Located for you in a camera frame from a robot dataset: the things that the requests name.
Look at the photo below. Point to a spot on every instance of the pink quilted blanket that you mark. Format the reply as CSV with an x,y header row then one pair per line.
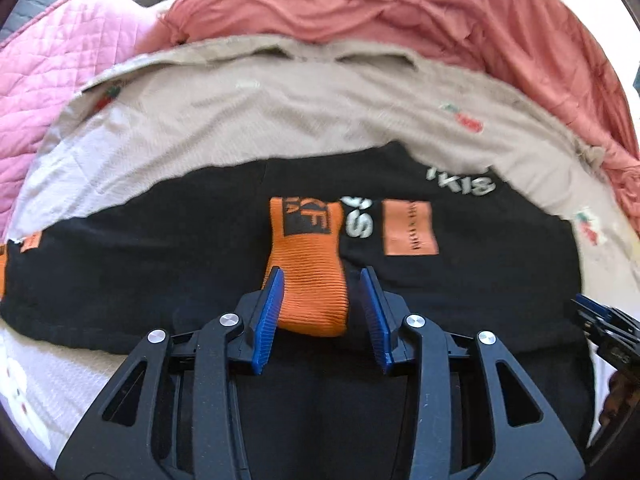
x,y
60,70

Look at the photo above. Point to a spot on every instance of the black sweater with orange cuffs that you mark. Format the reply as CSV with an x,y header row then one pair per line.
x,y
150,260

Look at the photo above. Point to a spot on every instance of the person's right hand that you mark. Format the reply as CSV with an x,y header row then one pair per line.
x,y
617,397

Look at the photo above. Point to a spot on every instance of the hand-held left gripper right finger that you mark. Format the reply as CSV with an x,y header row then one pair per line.
x,y
376,322

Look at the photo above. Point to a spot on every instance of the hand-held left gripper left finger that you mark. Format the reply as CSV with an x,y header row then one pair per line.
x,y
267,322

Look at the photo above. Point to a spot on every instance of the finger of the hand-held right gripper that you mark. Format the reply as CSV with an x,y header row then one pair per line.
x,y
592,307

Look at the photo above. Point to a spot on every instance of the coral red blanket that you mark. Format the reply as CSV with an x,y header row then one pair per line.
x,y
450,20

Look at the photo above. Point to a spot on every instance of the beige strawberry print sheet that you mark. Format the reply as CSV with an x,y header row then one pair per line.
x,y
250,120

